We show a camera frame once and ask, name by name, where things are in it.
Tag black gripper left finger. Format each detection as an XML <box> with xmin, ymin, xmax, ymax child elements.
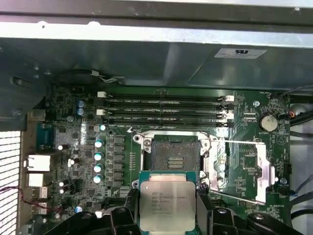
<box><xmin>45</xmin><ymin>187</ymin><xmax>140</xmax><ymax>235</ymax></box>

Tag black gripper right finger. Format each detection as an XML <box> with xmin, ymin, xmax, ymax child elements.
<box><xmin>195</xmin><ymin>188</ymin><xmax>303</xmax><ymax>235</ymax></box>

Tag silver CPU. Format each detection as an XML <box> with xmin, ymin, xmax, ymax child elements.
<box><xmin>138</xmin><ymin>170</ymin><xmax>197</xmax><ymax>232</ymax></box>

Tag metal socket cover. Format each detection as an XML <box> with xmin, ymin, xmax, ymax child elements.
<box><xmin>209</xmin><ymin>140</ymin><xmax>276</xmax><ymax>205</ymax></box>

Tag CPU socket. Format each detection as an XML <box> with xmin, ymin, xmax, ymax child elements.
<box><xmin>132</xmin><ymin>131</ymin><xmax>213</xmax><ymax>194</ymax></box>

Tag green motherboard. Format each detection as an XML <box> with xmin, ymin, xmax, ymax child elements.
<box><xmin>24</xmin><ymin>84</ymin><xmax>294</xmax><ymax>235</ymax></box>

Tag silver network port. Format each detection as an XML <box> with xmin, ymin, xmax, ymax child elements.
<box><xmin>24</xmin><ymin>153</ymin><xmax>52</xmax><ymax>172</ymax></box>

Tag RAM slot black latches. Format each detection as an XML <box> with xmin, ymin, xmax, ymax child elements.
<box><xmin>97</xmin><ymin>117</ymin><xmax>234</xmax><ymax>128</ymax></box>
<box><xmin>97</xmin><ymin>99</ymin><xmax>234</xmax><ymax>111</ymax></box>

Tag round coin battery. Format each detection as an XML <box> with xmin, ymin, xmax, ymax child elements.
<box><xmin>259</xmin><ymin>114</ymin><xmax>278</xmax><ymax>132</ymax></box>

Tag blue port connector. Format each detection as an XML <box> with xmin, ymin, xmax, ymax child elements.
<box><xmin>36</xmin><ymin>123</ymin><xmax>59</xmax><ymax>150</ymax></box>

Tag RAM slot white latches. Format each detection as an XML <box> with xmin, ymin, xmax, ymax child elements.
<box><xmin>97</xmin><ymin>91</ymin><xmax>235</xmax><ymax>103</ymax></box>
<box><xmin>97</xmin><ymin>109</ymin><xmax>235</xmax><ymax>120</ymax></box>

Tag black PC case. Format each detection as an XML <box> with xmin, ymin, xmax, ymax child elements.
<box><xmin>0</xmin><ymin>0</ymin><xmax>313</xmax><ymax>235</ymax></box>

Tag white case label sticker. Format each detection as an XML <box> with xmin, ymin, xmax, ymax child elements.
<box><xmin>214</xmin><ymin>48</ymin><xmax>268</xmax><ymax>59</ymax></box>

